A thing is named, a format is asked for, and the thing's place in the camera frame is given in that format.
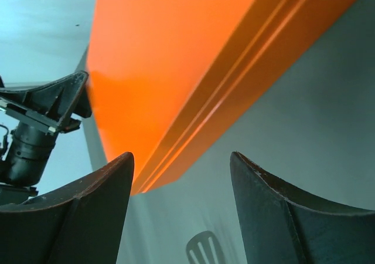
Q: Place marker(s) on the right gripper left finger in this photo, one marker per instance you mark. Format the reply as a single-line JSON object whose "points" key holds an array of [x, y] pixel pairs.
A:
{"points": [[80, 222]]}

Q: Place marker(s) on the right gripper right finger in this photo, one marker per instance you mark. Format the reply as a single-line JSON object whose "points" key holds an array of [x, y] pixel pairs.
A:
{"points": [[281, 223]]}

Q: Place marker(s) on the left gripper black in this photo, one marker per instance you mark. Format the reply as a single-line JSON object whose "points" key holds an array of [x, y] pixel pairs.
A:
{"points": [[43, 112]]}

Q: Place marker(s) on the orange compartment box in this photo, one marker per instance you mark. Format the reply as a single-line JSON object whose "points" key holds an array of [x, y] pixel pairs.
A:
{"points": [[272, 35]]}

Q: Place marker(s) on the orange box lid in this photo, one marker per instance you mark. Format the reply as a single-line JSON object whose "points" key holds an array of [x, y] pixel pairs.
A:
{"points": [[145, 58]]}

